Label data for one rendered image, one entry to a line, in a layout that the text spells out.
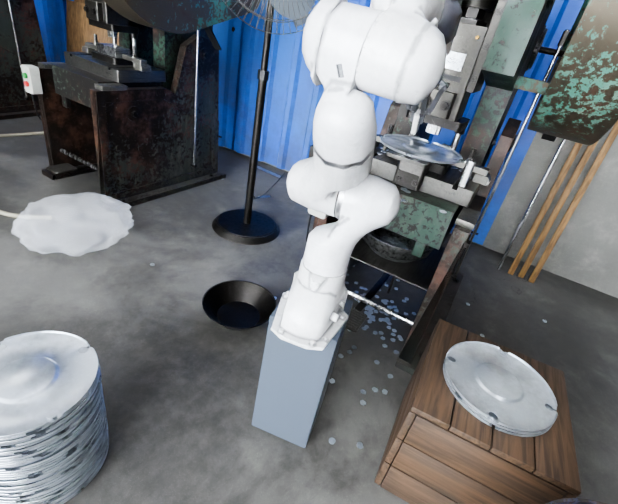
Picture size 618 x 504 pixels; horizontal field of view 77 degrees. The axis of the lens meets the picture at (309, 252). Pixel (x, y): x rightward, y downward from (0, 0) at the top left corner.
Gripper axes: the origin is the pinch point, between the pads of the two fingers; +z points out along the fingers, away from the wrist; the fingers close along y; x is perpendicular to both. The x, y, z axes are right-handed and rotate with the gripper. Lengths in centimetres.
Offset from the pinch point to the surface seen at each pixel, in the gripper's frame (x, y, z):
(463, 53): 28.4, 2.8, -8.4
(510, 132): 52, 25, 28
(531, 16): 29.4, 17.7, -21.5
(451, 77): 25.3, 1.7, -1.8
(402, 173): 3.0, -1.8, 23.4
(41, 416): -113, -35, 12
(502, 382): -48, 50, 34
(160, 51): 42, -161, 33
